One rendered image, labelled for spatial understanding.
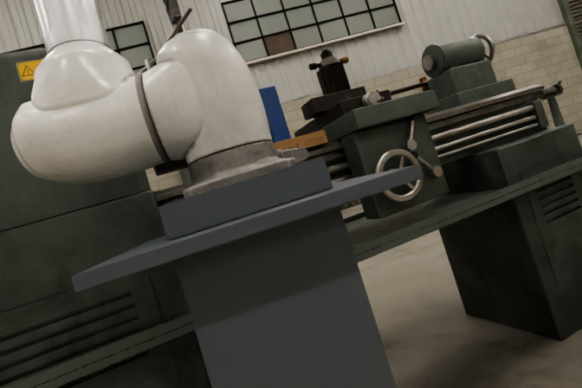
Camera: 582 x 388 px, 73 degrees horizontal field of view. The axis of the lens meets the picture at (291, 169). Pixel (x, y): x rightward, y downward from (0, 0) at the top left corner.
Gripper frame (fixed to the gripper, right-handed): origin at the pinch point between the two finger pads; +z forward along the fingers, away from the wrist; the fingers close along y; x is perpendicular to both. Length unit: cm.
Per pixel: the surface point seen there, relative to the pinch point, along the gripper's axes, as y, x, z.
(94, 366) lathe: -19, 44, 84
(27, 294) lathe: -17, 53, 65
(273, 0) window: 571, -318, -379
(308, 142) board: -11, -24, 48
